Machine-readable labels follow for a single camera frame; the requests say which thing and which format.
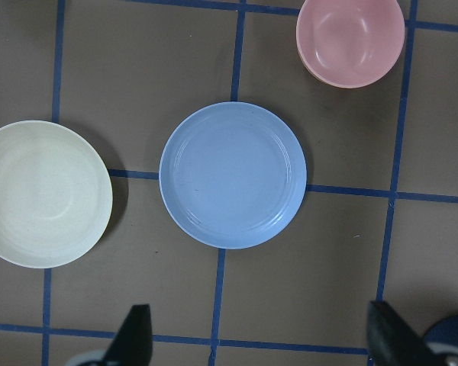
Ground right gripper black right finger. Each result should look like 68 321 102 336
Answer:
366 300 458 365

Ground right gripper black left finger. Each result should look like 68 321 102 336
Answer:
105 304 153 365

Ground blue plate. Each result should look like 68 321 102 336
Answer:
159 102 307 249

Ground pale green bowl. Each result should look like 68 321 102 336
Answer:
0 120 113 268

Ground pink bowl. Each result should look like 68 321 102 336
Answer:
295 0 405 88

